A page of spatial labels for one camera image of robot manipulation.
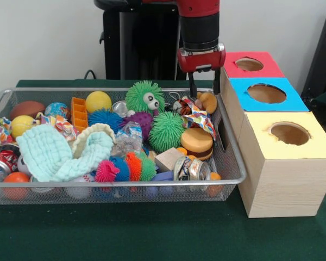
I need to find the yellow ball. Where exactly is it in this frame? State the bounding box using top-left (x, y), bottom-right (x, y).
top-left (86, 91), bottom-right (113, 114)

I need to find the wooden box with three holes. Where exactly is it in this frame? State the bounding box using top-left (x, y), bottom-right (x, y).
top-left (212, 51), bottom-right (326, 219)

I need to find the white multicolour dotted cloth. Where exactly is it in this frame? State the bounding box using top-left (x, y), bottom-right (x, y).
top-left (180, 96), bottom-right (217, 141)

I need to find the brown plush animal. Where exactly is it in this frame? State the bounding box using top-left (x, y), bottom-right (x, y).
top-left (194, 91), bottom-right (218, 115)

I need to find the foam burger toy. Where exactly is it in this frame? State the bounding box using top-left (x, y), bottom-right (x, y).
top-left (179, 127), bottom-right (215, 161)

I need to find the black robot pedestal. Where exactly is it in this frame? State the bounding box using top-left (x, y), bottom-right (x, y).
top-left (93, 0), bottom-right (191, 80)

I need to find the crushed drink can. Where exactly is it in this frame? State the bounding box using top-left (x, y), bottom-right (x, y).
top-left (173, 155), bottom-right (211, 191)

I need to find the black chair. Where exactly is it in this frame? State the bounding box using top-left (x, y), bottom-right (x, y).
top-left (300, 4), bottom-right (326, 109)

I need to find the small striped tiger keychain plush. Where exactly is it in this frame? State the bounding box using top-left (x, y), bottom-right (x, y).
top-left (173, 97), bottom-right (192, 115)

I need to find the mint green cloth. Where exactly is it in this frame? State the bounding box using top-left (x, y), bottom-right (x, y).
top-left (15, 123), bottom-right (116, 183)

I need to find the blue spiky ball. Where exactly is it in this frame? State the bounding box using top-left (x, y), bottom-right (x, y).
top-left (88, 108), bottom-right (125, 134)

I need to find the silver wire mesh bin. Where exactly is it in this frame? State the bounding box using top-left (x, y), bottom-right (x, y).
top-left (0, 87), bottom-right (247, 206)

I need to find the green fuzzy toy with eyes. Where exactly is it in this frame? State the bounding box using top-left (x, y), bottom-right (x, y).
top-left (124, 79), bottom-right (166, 113)

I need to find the green fuzzy ball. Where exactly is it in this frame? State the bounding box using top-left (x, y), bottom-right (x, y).
top-left (148, 110), bottom-right (186, 154)

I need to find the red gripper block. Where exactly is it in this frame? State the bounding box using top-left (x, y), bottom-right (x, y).
top-left (177, 42), bottom-right (227, 97)

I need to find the multicolour fuzzy caterpillar toy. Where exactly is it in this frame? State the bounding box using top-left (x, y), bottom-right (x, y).
top-left (94, 151), bottom-right (158, 183)

